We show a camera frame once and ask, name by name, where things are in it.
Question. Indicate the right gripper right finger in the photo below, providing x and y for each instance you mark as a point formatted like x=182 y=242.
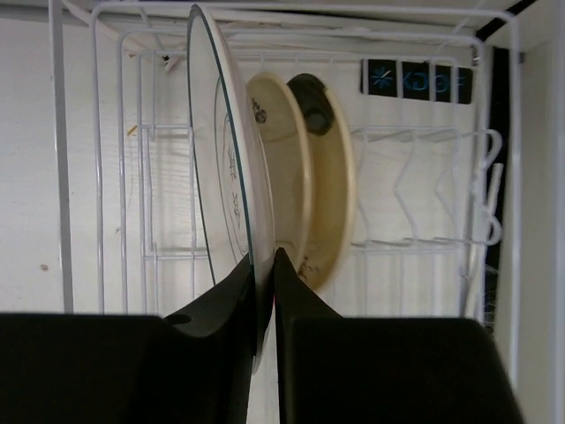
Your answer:
x=335 y=369

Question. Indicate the white plate green rim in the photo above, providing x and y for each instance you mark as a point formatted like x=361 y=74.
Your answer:
x=231 y=170

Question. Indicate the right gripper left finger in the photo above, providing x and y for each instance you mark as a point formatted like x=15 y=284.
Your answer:
x=192 y=366

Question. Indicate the cream yellow plate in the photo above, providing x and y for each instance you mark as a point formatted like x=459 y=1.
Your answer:
x=311 y=166

